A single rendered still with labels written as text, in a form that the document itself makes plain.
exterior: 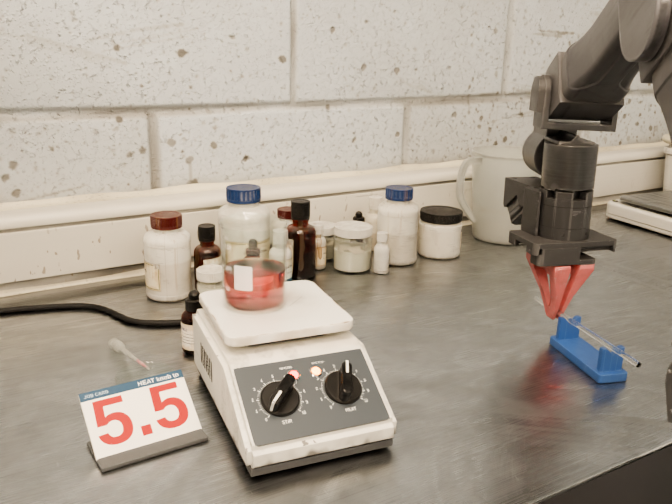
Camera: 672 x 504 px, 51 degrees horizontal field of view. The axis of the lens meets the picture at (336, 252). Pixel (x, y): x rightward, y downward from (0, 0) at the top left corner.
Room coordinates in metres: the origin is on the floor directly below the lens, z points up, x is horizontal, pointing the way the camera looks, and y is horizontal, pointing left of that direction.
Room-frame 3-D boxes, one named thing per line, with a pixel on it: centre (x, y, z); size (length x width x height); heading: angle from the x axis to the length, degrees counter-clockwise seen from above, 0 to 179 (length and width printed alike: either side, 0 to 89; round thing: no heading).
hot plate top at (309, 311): (0.62, 0.06, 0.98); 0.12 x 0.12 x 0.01; 23
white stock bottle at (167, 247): (0.86, 0.22, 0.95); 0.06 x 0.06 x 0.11
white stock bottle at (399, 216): (1.04, -0.09, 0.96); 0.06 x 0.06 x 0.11
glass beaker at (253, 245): (0.62, 0.08, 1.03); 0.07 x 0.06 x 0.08; 29
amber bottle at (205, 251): (0.89, 0.17, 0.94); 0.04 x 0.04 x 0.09
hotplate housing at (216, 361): (0.59, 0.05, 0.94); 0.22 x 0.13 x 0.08; 23
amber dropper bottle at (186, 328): (0.70, 0.15, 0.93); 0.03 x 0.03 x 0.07
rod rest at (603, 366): (0.70, -0.27, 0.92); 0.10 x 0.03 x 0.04; 14
